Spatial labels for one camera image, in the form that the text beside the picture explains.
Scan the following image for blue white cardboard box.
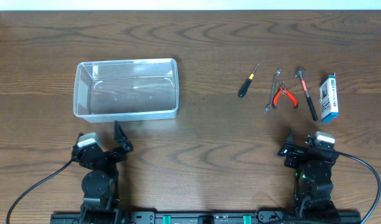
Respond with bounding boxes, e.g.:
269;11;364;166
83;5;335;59
319;73;339;123

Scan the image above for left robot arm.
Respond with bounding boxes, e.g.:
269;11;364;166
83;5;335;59
71;121;134;224

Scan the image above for black yellow screwdriver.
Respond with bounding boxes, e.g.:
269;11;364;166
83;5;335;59
237;64;259;98

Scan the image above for black left cable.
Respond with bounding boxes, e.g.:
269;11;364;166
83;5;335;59
6;157;78;224

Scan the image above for black cable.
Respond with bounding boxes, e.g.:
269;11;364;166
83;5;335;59
334;150;381;224
6;157;78;224

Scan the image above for red handled pliers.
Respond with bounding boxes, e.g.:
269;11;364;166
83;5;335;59
272;80;298;109

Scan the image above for small hammer black red handle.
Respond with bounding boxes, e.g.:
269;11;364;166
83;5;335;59
295;69;318;121

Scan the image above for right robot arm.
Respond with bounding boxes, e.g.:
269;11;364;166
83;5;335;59
277;131;341;222

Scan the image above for black right cable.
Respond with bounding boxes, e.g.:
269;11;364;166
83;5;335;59
334;150;381;224

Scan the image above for silver double-ended wrench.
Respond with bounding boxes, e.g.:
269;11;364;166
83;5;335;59
265;69;282;113

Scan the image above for clear plastic storage container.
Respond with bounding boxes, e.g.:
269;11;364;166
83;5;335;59
73;58;180;123

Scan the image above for black mounting rail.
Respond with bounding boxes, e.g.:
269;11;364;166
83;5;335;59
50;210;362;224

